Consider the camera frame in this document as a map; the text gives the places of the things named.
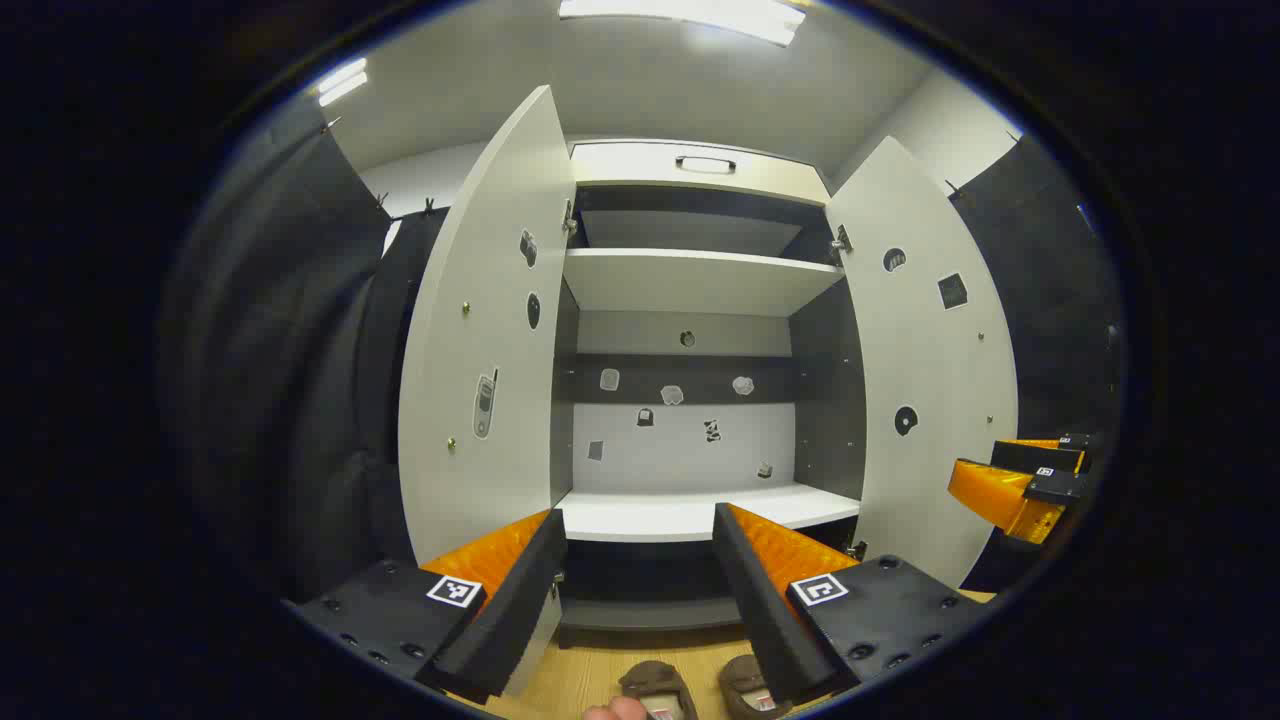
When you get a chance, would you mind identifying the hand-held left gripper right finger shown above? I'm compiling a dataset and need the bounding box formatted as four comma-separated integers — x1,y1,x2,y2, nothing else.
712,502,993,707

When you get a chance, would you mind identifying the brown fuzzy shoe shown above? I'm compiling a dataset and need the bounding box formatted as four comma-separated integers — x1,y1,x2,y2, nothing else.
618,660,701,720
718,655,791,719

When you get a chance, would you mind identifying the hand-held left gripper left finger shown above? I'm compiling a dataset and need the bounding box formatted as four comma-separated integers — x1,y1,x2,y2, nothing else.
285,507,569,706

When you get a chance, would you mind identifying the white shoe cabinet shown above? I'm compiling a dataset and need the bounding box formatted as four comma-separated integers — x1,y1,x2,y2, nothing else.
548,138,869,651

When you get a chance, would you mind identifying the small ceiling light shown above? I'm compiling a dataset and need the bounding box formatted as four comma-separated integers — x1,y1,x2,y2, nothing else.
317,58,370,108

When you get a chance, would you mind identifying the white cabinet drawer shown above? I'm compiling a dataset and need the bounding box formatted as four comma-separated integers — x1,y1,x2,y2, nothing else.
570,140,832,207

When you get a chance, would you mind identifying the white shoe cabinet door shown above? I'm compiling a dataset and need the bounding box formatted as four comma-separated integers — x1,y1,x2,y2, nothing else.
397,85,579,698
825,135,1020,591

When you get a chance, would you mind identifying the long ceiling light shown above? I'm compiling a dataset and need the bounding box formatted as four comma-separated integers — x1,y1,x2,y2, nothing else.
558,0,807,47

